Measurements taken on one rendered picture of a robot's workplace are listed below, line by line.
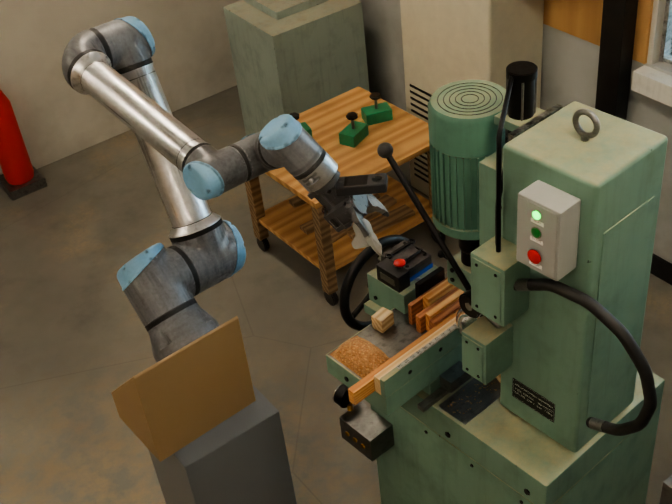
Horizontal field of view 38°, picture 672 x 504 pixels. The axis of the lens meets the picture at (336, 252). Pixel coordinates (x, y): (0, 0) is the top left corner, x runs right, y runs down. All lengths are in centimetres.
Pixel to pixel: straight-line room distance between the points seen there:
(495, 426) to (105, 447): 165
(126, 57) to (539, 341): 124
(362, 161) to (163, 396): 149
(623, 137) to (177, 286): 122
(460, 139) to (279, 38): 239
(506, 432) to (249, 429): 76
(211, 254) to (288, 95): 194
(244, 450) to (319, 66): 224
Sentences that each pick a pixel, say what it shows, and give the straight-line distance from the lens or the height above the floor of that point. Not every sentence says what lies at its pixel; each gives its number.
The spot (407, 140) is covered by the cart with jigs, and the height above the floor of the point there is 53.
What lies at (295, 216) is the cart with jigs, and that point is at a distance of 403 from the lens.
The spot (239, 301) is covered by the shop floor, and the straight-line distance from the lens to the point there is 394.
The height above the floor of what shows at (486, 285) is 124.
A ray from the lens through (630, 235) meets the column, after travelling 195.
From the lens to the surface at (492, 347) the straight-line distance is 210.
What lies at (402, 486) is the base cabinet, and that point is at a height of 38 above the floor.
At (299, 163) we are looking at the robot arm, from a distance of 210.
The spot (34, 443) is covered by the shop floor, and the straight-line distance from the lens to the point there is 364.
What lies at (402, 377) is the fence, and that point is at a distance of 223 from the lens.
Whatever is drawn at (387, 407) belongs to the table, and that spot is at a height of 87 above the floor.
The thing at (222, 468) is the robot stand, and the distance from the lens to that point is 272.
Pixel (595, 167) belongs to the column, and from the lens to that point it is 182.
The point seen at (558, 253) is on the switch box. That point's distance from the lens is 182.
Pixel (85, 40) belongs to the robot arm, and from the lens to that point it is 252.
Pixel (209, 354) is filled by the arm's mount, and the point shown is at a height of 80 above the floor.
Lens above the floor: 252
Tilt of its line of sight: 38 degrees down
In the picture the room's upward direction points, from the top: 7 degrees counter-clockwise
